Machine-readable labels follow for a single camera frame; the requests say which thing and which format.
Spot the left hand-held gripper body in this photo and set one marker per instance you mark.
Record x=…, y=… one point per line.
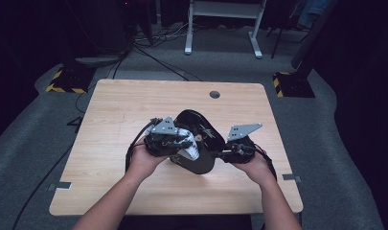
x=159, y=143

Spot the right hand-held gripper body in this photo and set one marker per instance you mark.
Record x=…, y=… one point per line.
x=242, y=151

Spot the white dotted cloth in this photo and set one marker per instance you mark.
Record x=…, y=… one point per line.
x=190, y=135

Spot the black lacquer floral tray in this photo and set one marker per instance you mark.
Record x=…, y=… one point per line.
x=204, y=156

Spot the person's right hand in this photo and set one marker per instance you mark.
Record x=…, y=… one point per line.
x=257, y=171

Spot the person's left hand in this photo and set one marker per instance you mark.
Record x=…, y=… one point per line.
x=142, y=166

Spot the grey tape piece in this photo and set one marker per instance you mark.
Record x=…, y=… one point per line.
x=291, y=178
x=59, y=186

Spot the person's dark clothing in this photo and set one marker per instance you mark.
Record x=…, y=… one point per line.
x=185, y=223

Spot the black yellow striped base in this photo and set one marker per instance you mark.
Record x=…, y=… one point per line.
x=72, y=80
x=293, y=84

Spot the grey round stand base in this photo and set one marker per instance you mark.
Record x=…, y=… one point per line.
x=99, y=61

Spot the black tripod leg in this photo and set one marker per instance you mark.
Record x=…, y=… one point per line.
x=278, y=41

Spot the dark slanted stand pole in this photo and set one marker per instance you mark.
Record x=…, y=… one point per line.
x=313, y=35

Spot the blue cloth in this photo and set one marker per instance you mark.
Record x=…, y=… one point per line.
x=313, y=12

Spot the white metal desk frame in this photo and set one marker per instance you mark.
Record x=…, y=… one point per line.
x=225, y=9

